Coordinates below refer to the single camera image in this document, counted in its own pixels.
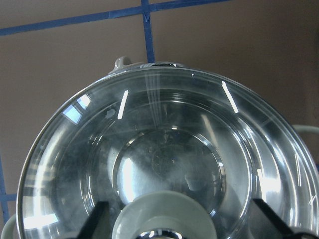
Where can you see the pale green cooking pot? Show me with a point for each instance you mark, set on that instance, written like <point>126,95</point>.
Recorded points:
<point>122,62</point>

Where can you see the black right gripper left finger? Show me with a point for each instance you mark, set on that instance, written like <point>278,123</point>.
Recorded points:
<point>97,226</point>

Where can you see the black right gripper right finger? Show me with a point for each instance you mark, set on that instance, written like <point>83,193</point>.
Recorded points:
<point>266,224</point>

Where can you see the glass pot lid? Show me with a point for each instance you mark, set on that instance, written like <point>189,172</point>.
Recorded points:
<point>164,149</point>

